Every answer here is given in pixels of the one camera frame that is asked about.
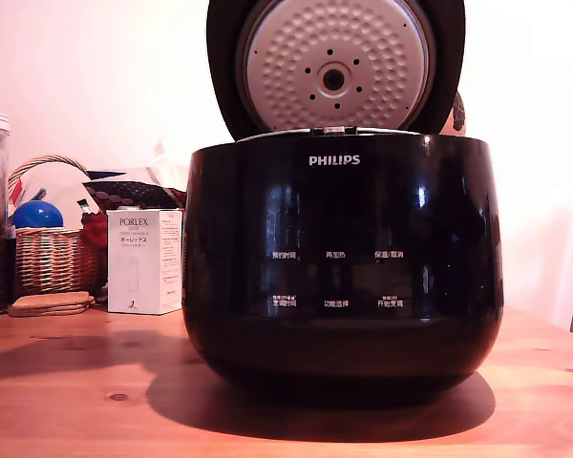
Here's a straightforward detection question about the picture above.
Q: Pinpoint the dark dotted patterned cloth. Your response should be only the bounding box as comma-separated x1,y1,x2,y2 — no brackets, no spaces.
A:
81,179,188,212

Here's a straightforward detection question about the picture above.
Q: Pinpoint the dark red cloth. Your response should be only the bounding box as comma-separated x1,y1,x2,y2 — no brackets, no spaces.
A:
80,213,109,282

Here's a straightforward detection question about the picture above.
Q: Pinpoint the cork coaster stack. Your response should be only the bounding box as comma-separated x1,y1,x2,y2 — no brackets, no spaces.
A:
7,292,97,319

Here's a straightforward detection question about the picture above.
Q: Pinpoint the blue ball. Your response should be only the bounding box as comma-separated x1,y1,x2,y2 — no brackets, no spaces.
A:
11,199,65,230

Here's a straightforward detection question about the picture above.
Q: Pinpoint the black Philips rice cooker body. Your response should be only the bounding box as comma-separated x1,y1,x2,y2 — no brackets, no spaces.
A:
180,132,505,403

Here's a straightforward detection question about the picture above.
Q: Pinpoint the black rice cooker lid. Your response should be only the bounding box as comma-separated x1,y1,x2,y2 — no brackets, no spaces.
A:
204,0,468,144

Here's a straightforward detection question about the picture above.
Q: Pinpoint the wicker basket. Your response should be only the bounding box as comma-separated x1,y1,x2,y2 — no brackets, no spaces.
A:
7,153,108,298

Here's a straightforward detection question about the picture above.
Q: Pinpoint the white Porlex box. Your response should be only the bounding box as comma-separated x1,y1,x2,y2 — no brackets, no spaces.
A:
106,207,185,317

